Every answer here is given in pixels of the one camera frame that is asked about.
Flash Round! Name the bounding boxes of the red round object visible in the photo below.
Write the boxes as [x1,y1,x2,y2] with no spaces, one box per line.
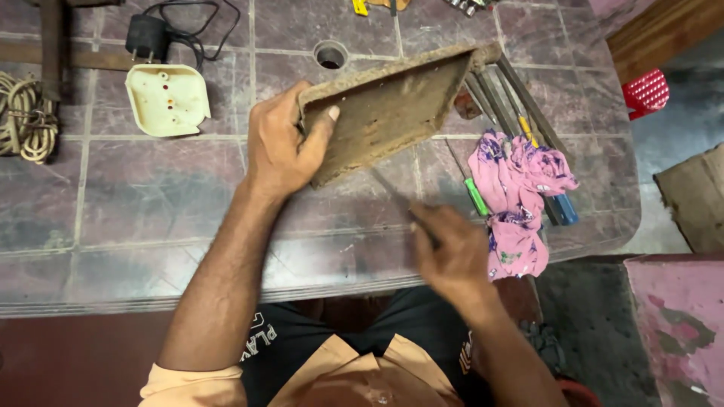
[556,378,603,407]

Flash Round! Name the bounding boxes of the pink painted block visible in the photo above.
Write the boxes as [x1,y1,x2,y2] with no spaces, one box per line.
[623,254,724,407]

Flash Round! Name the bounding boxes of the person's right hand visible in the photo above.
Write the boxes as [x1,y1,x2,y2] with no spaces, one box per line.
[410,203,500,309]

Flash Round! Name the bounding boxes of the coil of beige rope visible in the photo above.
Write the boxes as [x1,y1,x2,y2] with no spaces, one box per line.
[0,70,61,166]

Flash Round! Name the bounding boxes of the brown wooden strip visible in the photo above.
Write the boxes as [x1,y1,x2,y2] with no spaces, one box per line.
[0,41,139,72]

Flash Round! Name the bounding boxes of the red perforated plastic basket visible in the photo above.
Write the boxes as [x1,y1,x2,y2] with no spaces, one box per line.
[621,68,670,122]

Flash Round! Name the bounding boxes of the person's black printed garment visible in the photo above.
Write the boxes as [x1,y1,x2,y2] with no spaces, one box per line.
[239,285,499,407]

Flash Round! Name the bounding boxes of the brown cardboard box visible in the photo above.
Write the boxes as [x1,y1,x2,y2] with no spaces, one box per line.
[653,144,724,254]

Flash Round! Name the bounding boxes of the blue-handled tool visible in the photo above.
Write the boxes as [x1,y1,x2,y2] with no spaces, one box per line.
[550,192,580,227]

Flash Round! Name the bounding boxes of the dusty brown rectangular tray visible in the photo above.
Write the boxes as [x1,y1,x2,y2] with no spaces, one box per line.
[298,41,503,190]

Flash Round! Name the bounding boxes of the shiny metal parts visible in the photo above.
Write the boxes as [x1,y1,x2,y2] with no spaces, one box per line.
[443,0,495,18]

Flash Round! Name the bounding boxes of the thin grey metal file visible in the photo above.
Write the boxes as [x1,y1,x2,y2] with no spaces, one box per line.
[463,75,499,125]

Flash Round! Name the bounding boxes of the cream plastic switch box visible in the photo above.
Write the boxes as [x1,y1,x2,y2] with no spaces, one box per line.
[124,63,212,139]

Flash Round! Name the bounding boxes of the yellow-handled screwdriver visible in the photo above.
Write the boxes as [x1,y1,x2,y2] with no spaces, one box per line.
[495,68,540,149]

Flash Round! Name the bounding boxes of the thin dark metal tool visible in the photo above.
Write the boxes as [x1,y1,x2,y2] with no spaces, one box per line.
[370,166,443,251]

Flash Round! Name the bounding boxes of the small rusty red piece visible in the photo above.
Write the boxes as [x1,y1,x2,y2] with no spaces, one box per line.
[454,86,483,121]

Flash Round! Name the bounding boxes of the person's peach shirt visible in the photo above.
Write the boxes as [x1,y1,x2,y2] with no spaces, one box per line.
[138,334,466,407]

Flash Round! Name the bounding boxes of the black power adapter with cable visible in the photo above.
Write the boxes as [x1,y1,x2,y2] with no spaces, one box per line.
[124,0,242,72]

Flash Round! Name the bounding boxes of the green-handled screwdriver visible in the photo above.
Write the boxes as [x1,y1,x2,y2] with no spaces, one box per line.
[445,138,491,218]

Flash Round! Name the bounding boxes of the brown wooden plank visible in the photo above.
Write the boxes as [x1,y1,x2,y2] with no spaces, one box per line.
[606,0,724,87]

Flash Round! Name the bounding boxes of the long flat metal file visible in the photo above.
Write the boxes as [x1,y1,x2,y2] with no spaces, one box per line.
[495,54,577,170]

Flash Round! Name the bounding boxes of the grey rag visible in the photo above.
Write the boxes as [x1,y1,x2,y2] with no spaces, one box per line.
[518,320,568,375]

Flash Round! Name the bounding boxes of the pink floral cloth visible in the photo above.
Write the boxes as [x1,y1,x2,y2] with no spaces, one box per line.
[468,129,580,282]

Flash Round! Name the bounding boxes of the person's left hand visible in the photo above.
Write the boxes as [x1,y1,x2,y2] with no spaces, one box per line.
[247,80,341,200]

